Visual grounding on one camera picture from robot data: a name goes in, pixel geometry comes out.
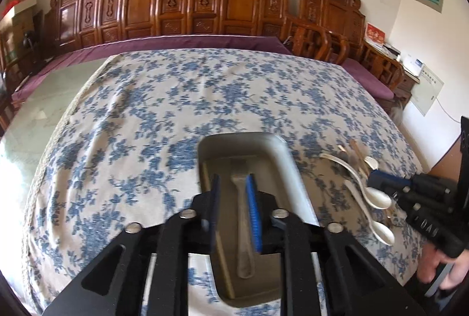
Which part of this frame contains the metal tray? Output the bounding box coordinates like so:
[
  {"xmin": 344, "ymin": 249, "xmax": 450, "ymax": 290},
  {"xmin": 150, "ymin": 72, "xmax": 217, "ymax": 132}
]
[{"xmin": 197, "ymin": 132, "xmax": 323, "ymax": 309}]

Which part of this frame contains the blue floral tablecloth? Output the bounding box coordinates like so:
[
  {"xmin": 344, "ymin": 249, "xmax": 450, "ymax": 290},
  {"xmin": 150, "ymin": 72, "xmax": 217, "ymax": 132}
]
[{"xmin": 22, "ymin": 47, "xmax": 429, "ymax": 316}]

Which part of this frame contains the white blue box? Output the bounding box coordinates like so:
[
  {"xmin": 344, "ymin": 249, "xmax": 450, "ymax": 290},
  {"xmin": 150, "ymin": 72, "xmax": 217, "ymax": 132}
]
[{"xmin": 402, "ymin": 54, "xmax": 426, "ymax": 77}]

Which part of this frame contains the short purple seat cushion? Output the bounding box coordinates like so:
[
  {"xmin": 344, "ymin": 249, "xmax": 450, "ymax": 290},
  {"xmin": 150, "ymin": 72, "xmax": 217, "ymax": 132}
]
[{"xmin": 342, "ymin": 58, "xmax": 395, "ymax": 101}]

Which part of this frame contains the white wall cable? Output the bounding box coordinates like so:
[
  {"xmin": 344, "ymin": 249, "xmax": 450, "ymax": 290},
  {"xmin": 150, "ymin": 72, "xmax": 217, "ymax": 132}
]
[{"xmin": 434, "ymin": 95, "xmax": 463, "ymax": 123}]

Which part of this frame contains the long white spoon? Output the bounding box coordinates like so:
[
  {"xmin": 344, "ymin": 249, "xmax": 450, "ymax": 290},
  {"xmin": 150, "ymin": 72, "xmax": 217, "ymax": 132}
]
[
  {"xmin": 344, "ymin": 180, "xmax": 395, "ymax": 246},
  {"xmin": 321, "ymin": 153, "xmax": 393, "ymax": 210}
]

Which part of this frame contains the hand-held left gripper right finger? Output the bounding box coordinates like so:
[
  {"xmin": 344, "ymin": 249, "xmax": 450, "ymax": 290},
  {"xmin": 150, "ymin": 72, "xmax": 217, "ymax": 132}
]
[{"xmin": 245, "ymin": 173, "xmax": 427, "ymax": 316}]

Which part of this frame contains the person's right hand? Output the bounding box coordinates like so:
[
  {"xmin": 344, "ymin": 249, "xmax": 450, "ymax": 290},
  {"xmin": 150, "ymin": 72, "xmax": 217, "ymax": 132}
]
[{"xmin": 418, "ymin": 246, "xmax": 469, "ymax": 292}]

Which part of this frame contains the white wall panel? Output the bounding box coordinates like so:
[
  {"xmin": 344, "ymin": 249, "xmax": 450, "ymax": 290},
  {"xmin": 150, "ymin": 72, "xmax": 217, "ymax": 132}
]
[{"xmin": 409, "ymin": 63, "xmax": 445, "ymax": 116}]

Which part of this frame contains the pale wooden chopstick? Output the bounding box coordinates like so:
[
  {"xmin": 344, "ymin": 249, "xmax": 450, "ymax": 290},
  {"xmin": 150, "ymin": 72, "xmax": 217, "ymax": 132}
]
[{"xmin": 349, "ymin": 139, "xmax": 371, "ymax": 174}]

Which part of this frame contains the short carved wooden sofa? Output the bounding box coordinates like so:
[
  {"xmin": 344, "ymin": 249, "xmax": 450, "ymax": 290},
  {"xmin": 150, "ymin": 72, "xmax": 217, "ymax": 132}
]
[{"xmin": 300, "ymin": 0, "xmax": 367, "ymax": 47}]

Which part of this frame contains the copper chopstick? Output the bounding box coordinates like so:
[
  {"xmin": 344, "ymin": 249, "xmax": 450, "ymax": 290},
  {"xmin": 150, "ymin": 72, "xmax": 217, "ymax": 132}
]
[{"xmin": 337, "ymin": 145, "xmax": 367, "ymax": 175}]

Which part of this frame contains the long purple seat cushion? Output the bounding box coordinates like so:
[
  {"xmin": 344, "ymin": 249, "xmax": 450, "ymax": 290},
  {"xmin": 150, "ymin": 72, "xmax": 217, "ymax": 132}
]
[{"xmin": 11, "ymin": 35, "xmax": 294, "ymax": 97}]

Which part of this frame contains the carved wooden armchair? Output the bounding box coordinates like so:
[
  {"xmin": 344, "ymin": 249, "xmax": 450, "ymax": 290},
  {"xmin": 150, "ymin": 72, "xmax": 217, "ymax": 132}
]
[{"xmin": 285, "ymin": 18, "xmax": 350, "ymax": 65}]

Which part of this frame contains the metal fork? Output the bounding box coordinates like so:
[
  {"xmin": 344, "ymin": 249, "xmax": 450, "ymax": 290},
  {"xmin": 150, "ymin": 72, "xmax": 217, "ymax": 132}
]
[{"xmin": 230, "ymin": 160, "xmax": 257, "ymax": 279}]

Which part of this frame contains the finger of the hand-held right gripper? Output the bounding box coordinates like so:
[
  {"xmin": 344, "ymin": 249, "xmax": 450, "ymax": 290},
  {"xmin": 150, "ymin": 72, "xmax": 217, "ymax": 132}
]
[
  {"xmin": 367, "ymin": 170, "xmax": 413, "ymax": 192},
  {"xmin": 388, "ymin": 188, "xmax": 416, "ymax": 209}
]

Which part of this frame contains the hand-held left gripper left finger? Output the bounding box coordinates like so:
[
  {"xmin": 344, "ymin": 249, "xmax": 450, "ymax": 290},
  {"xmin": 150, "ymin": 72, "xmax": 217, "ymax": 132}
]
[{"xmin": 44, "ymin": 175, "xmax": 222, "ymax": 316}]

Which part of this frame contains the wooden side table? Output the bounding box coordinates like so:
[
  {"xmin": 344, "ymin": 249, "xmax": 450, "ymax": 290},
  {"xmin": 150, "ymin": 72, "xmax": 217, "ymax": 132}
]
[{"xmin": 362, "ymin": 41, "xmax": 405, "ymax": 91}]

